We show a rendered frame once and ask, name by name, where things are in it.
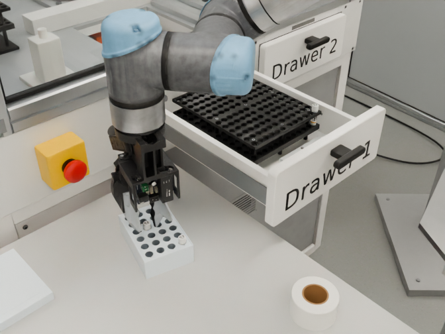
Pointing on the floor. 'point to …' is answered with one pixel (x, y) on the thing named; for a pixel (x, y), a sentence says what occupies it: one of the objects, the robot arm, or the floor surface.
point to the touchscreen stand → (412, 240)
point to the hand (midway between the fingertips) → (145, 219)
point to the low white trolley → (179, 276)
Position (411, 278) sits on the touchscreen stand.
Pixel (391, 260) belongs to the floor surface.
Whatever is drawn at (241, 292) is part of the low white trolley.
